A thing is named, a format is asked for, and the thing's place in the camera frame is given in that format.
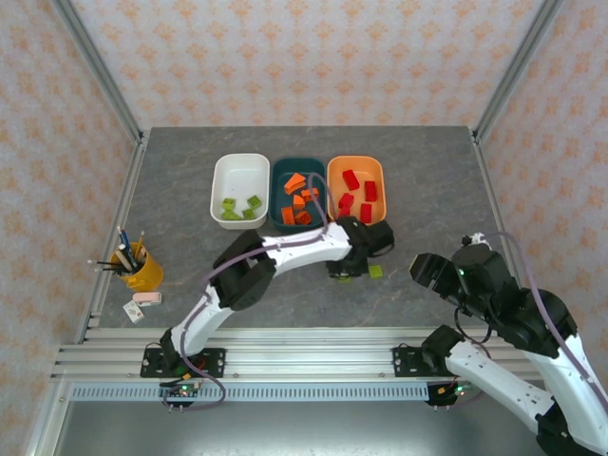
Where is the large orange curved lego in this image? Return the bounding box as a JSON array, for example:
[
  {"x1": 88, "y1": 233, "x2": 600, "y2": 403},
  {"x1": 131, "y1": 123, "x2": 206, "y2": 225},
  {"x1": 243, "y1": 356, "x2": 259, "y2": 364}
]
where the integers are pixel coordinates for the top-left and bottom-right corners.
[{"x1": 283, "y1": 172, "x2": 308, "y2": 196}]

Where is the peach plastic container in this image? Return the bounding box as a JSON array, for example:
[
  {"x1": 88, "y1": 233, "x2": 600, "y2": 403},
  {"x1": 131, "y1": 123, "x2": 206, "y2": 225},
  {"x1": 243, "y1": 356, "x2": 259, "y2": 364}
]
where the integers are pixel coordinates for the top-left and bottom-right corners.
[{"x1": 326, "y1": 155, "x2": 387, "y2": 225}]

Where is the teal plastic container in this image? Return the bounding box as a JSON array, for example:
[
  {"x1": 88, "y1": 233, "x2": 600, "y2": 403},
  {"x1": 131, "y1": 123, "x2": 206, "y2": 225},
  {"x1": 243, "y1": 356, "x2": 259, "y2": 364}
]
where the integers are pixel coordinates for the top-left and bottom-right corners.
[{"x1": 268, "y1": 157, "x2": 329, "y2": 234}]

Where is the white plastic container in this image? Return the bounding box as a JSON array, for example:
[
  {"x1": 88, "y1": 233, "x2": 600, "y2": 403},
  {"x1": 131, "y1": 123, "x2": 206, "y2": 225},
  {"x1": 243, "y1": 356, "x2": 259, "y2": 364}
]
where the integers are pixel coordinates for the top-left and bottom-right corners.
[{"x1": 210, "y1": 152, "x2": 271, "y2": 231}]

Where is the yellow pencil cup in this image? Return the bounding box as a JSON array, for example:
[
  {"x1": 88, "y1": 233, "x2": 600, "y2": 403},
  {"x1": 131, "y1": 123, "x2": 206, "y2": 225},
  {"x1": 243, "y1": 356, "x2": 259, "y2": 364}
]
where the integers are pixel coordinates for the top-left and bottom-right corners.
[{"x1": 109, "y1": 241, "x2": 164, "y2": 294}]

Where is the small white card box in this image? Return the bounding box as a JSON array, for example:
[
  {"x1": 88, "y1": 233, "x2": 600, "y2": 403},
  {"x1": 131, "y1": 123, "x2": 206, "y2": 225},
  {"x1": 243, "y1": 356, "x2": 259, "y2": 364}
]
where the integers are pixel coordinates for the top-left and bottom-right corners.
[{"x1": 122, "y1": 300, "x2": 145, "y2": 325}]

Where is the blue pencil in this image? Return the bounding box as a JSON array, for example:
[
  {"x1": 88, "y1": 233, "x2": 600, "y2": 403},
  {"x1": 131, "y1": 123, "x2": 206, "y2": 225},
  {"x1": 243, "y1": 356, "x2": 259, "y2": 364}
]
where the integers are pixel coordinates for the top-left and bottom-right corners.
[{"x1": 116, "y1": 225, "x2": 140, "y2": 268}]

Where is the white marker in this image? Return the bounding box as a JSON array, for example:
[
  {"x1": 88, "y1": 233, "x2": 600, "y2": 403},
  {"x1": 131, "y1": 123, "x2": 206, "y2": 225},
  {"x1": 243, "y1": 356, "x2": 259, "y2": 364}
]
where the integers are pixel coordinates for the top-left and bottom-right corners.
[{"x1": 115, "y1": 243, "x2": 136, "y2": 275}]

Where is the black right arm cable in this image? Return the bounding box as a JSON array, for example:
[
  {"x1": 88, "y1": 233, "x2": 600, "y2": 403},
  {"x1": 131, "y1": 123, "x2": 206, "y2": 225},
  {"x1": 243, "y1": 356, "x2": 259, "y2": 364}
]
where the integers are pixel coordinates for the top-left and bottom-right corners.
[{"x1": 453, "y1": 306, "x2": 493, "y2": 346}]

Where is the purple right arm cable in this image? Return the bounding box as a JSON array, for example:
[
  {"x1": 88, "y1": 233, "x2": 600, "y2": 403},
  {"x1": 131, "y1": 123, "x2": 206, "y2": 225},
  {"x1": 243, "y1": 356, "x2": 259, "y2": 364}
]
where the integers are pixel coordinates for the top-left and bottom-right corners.
[{"x1": 482, "y1": 231, "x2": 608, "y2": 395}]

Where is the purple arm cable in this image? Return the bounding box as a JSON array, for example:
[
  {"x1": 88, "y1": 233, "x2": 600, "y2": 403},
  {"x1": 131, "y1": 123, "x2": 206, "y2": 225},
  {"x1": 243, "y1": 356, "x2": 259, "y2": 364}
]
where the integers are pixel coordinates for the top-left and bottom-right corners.
[
  {"x1": 482, "y1": 231, "x2": 608, "y2": 395},
  {"x1": 180, "y1": 172, "x2": 333, "y2": 376}
]

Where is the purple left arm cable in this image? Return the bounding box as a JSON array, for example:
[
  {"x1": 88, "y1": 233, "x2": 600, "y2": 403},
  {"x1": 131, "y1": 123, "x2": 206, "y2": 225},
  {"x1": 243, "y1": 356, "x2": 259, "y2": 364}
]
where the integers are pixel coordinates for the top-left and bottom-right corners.
[{"x1": 180, "y1": 172, "x2": 333, "y2": 376}]

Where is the aluminium front frame rail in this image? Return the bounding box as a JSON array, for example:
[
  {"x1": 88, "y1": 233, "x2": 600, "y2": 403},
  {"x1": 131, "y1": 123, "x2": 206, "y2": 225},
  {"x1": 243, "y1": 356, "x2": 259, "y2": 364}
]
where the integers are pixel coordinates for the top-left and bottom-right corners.
[{"x1": 50, "y1": 326, "x2": 545, "y2": 382}]

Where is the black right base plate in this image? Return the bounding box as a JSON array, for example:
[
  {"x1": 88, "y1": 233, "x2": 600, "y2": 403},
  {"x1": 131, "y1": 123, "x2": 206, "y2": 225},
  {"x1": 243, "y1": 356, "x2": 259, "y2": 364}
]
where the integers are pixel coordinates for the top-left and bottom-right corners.
[{"x1": 392, "y1": 346, "x2": 428, "y2": 379}]

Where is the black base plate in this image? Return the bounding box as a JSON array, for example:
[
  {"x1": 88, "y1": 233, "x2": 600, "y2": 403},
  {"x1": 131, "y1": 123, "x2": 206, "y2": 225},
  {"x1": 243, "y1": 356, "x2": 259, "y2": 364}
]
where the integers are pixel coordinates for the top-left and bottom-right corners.
[
  {"x1": 392, "y1": 346, "x2": 428, "y2": 379},
  {"x1": 140, "y1": 347, "x2": 227, "y2": 379}
]

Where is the aluminium side frame rail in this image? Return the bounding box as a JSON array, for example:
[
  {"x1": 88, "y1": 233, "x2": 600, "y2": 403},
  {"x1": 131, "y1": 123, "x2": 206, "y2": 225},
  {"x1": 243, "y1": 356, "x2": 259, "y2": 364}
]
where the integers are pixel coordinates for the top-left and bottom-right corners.
[
  {"x1": 75, "y1": 130, "x2": 151, "y2": 344},
  {"x1": 469, "y1": 127, "x2": 523, "y2": 286}
]

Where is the white slotted cable duct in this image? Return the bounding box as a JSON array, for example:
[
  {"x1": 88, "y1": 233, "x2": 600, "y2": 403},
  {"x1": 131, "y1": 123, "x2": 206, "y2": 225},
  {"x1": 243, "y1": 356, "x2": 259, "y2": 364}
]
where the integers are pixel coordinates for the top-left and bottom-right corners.
[{"x1": 69, "y1": 382, "x2": 431, "y2": 403}]

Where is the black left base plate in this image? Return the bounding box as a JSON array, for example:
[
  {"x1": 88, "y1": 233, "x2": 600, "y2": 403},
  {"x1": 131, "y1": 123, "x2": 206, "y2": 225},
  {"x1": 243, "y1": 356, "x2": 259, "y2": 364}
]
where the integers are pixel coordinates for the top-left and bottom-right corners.
[{"x1": 140, "y1": 347, "x2": 227, "y2": 379}]

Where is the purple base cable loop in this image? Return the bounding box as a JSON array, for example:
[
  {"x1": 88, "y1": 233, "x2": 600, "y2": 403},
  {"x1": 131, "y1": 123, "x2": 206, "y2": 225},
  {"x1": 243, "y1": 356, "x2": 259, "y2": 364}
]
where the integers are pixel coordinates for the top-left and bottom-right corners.
[{"x1": 160, "y1": 370, "x2": 228, "y2": 413}]

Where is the aluminium frame post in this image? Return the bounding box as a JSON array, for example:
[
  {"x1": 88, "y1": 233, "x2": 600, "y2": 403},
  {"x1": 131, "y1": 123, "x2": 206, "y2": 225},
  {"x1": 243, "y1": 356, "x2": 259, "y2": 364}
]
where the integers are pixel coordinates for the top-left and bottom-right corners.
[
  {"x1": 49, "y1": 0, "x2": 144, "y2": 146},
  {"x1": 472, "y1": 0, "x2": 566, "y2": 143}
]

